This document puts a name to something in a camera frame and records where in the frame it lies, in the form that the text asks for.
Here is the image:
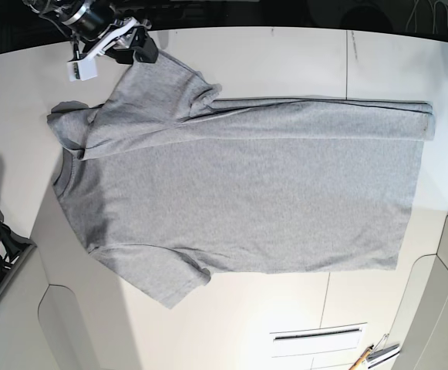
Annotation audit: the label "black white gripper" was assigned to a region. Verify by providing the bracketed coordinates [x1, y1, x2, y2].
[62, 3, 158, 65]

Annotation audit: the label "grey T-shirt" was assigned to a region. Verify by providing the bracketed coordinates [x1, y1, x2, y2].
[47, 53, 435, 308]

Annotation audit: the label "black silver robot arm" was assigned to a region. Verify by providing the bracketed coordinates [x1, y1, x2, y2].
[25, 1, 159, 64]

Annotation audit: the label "black power strip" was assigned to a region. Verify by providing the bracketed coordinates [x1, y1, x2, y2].
[115, 3, 194, 24]

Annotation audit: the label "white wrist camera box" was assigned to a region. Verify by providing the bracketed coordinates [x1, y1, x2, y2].
[66, 59, 97, 82]

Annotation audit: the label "white hanging cables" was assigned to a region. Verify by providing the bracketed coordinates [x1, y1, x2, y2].
[406, 0, 448, 34]

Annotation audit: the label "white cable grommet plate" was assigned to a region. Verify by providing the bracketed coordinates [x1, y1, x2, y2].
[269, 323, 367, 358]

